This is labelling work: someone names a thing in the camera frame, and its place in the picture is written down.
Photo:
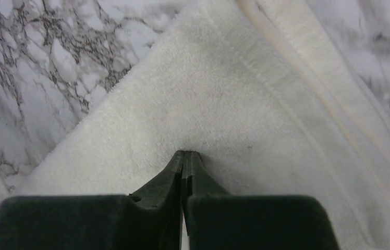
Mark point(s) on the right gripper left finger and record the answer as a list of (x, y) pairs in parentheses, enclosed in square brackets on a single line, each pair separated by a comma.
[(149, 218)]

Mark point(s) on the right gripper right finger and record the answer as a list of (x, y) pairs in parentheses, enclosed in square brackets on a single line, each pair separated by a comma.
[(216, 219)]

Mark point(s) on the white towel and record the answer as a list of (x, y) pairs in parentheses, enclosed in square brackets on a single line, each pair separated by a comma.
[(261, 92)]

